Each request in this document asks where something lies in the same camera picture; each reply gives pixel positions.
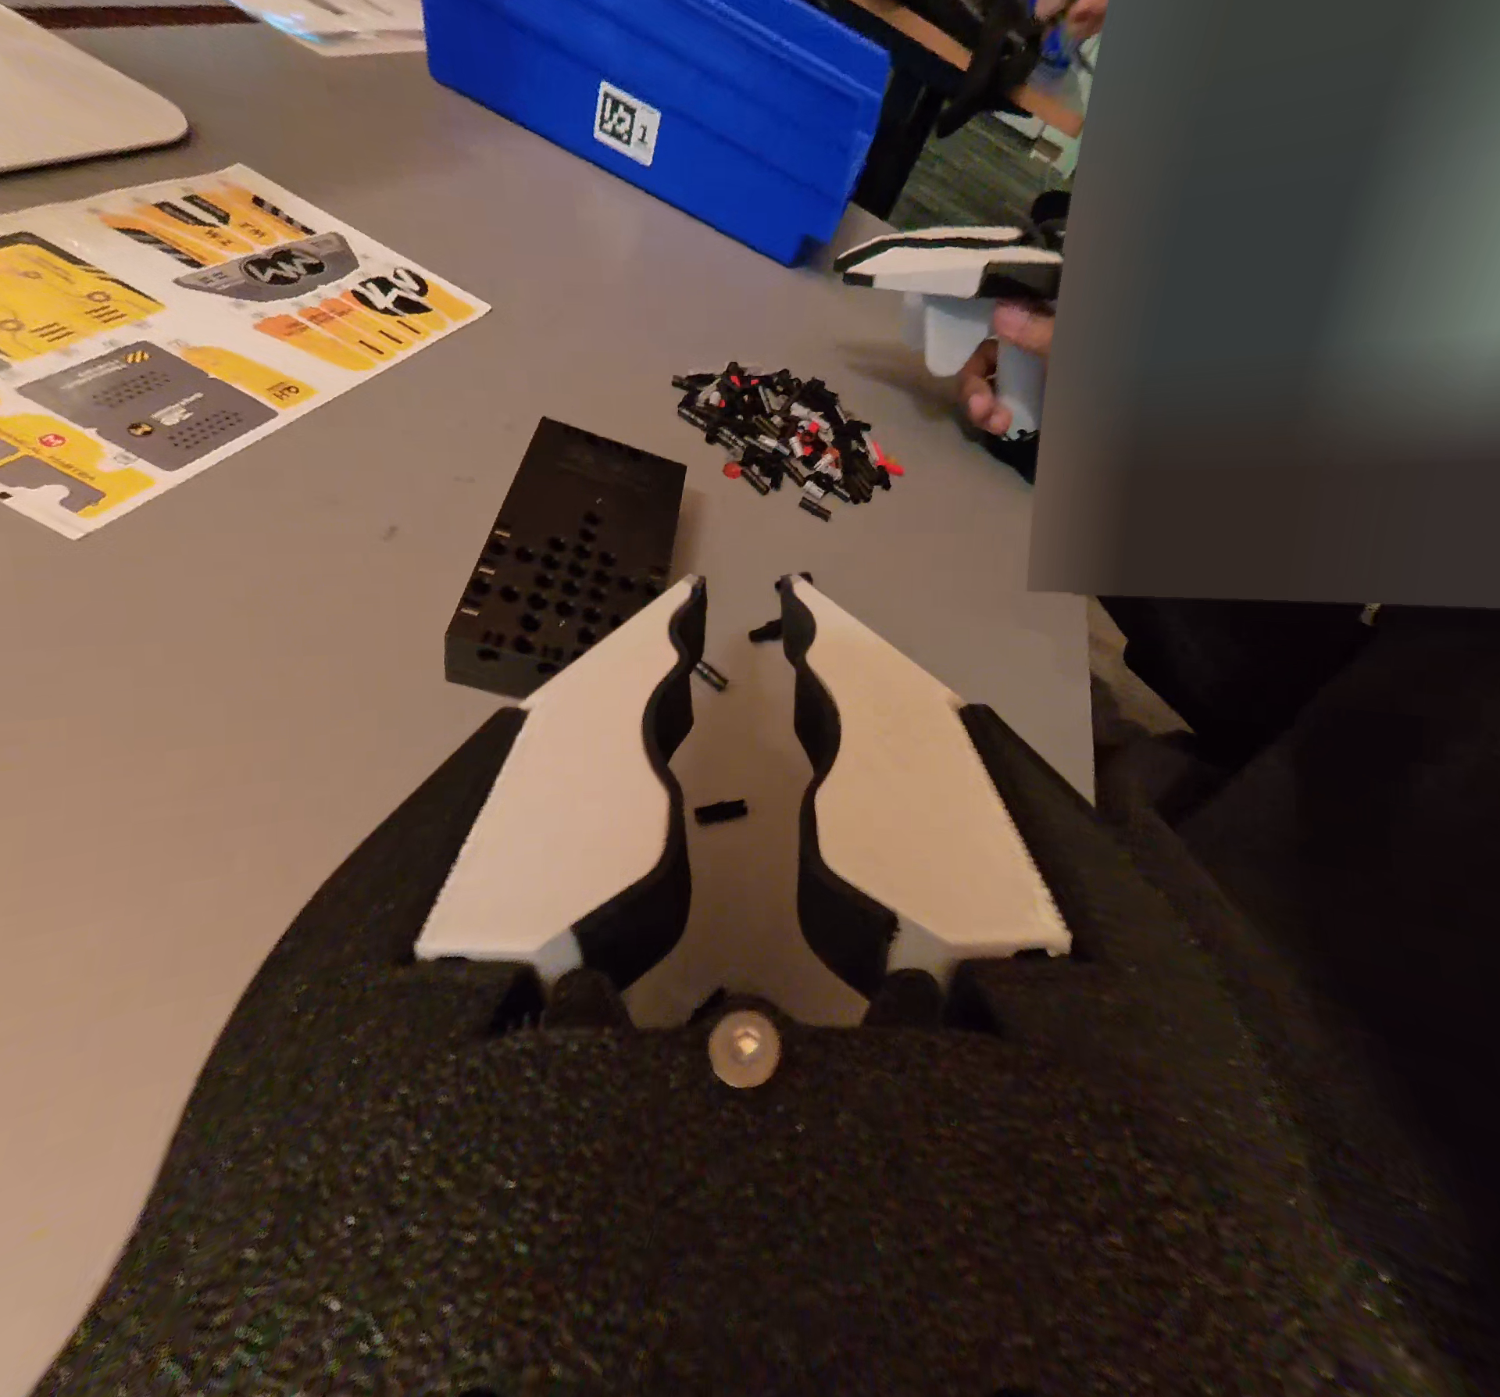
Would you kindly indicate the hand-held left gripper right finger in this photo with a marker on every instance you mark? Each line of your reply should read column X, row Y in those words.
column 926, row 823

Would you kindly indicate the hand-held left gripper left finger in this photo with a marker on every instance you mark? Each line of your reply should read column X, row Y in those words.
column 575, row 812

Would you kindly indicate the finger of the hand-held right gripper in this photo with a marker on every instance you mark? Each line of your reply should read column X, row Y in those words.
column 955, row 236
column 950, row 270

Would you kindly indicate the person's right hand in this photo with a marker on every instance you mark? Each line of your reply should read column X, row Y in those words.
column 984, row 390

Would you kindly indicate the pile of black pins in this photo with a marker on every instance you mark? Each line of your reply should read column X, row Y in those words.
column 786, row 437

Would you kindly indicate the black perforated box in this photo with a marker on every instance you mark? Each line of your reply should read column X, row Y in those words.
column 575, row 555

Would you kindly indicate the blue plastic bin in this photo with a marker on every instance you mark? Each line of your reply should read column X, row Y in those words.
column 657, row 49

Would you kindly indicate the person's black pants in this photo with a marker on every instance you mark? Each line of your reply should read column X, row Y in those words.
column 1290, row 894

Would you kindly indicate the yellow sticker sheet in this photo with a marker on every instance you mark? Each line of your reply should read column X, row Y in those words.
column 211, row 342

